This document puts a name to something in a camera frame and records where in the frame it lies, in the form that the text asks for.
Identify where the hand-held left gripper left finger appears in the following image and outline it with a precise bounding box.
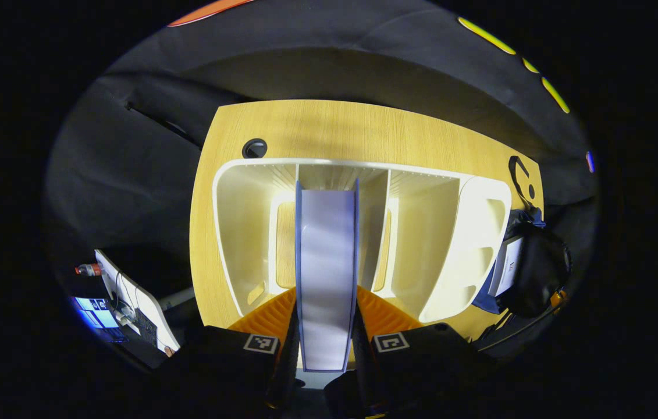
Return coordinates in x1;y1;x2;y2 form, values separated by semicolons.
180;288;300;408

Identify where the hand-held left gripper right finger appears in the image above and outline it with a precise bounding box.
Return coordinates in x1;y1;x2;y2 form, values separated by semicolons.
352;285;498;417

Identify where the blue schoolbag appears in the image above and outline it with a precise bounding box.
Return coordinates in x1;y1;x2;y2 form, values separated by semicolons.
471;207;574;319

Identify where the blue-edged white book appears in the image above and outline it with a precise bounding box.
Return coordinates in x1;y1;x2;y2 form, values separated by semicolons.
295;179;360;373

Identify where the white side table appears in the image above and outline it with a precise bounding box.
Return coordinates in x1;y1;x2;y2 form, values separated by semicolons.
95;249;181;353

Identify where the computer monitor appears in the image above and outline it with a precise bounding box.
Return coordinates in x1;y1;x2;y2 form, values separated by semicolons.
70;296;120;329

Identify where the black backdrop cloth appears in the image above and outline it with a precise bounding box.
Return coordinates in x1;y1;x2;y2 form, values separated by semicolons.
44;0;600;303

